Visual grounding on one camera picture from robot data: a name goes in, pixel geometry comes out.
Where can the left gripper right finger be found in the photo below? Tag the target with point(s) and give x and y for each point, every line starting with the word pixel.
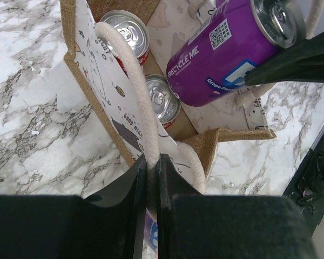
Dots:
pixel 192 225

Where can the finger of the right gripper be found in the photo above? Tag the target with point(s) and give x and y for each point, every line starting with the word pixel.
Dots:
pixel 303 62

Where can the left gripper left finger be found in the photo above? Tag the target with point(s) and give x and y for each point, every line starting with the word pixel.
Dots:
pixel 106 224

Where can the purple Fanta can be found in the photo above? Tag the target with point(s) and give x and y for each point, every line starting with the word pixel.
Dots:
pixel 238 37

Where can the red cola can front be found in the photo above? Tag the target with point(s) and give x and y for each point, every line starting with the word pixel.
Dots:
pixel 165 104

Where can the red cola can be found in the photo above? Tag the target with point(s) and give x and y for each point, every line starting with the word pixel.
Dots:
pixel 132 29
pixel 165 104

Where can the jute canvas tote bag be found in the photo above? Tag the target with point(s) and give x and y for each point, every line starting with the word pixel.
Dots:
pixel 116 103

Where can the purple can near front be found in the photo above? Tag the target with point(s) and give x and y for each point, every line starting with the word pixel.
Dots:
pixel 151 232

